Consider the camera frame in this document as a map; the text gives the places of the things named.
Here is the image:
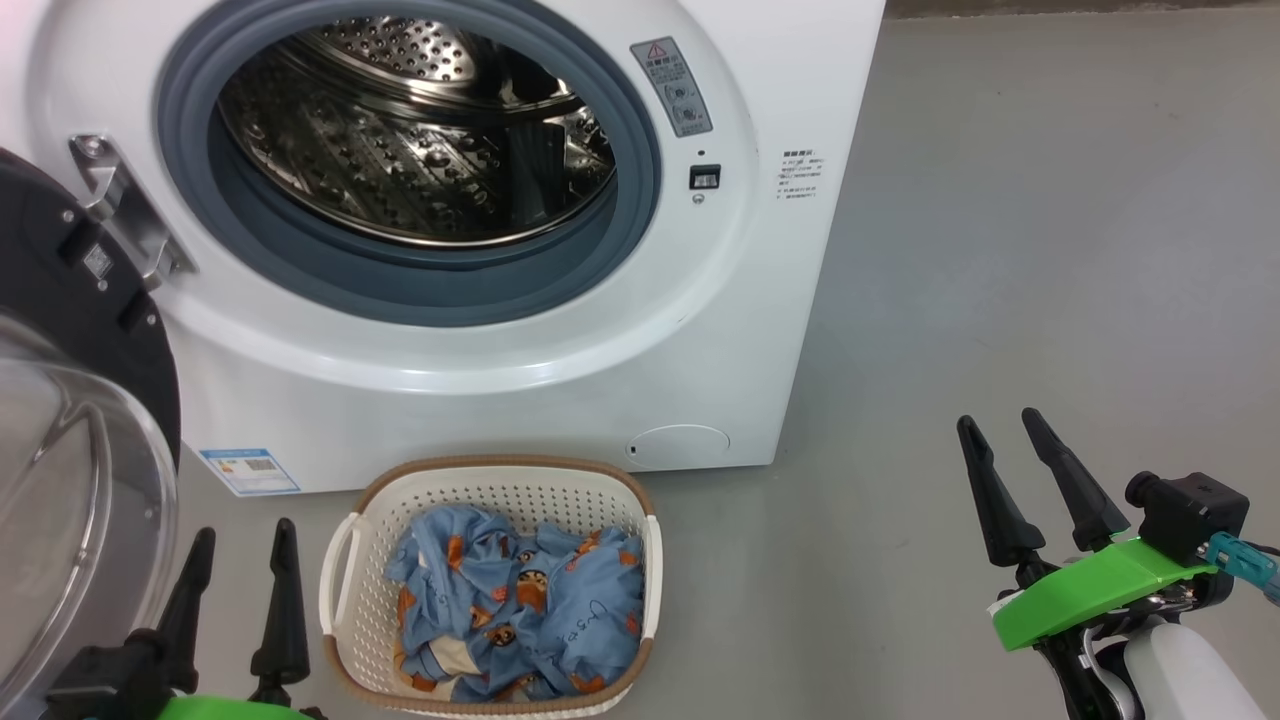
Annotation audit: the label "white front-load washing machine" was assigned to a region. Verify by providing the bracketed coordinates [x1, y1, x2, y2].
[0, 0, 887, 498]

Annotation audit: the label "blue energy label sticker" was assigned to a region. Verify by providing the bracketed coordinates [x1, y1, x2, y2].
[198, 447, 301, 498]

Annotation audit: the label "silver door hinge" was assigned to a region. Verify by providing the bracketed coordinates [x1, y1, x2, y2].
[68, 133, 198, 291]

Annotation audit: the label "round white filter cover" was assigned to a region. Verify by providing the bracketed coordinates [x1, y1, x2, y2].
[626, 424, 731, 471]

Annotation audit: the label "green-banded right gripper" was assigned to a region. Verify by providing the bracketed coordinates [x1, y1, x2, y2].
[957, 407, 1236, 720]

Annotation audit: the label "perforated steel washer drum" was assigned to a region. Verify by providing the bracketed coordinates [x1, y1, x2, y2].
[217, 15, 618, 248]

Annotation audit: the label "cream perforated laundry basket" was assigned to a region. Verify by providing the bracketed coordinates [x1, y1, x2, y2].
[318, 456, 664, 719]

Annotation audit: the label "dark round washer door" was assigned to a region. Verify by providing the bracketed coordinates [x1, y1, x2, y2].
[0, 148, 183, 720]

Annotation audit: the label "blue bear-print pyjama clothes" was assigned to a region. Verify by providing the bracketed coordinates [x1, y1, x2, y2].
[385, 503, 646, 703]

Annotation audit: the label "grey rubber door gasket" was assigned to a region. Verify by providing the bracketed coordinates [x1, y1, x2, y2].
[155, 0, 663, 328]

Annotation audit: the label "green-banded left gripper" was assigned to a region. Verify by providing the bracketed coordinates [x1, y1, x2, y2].
[40, 517, 321, 720]

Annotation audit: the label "black cable teal connector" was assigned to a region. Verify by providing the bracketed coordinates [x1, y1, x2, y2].
[1205, 532, 1280, 606]

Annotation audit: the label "grey warning sticker red triangle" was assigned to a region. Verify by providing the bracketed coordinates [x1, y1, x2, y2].
[630, 37, 714, 138]

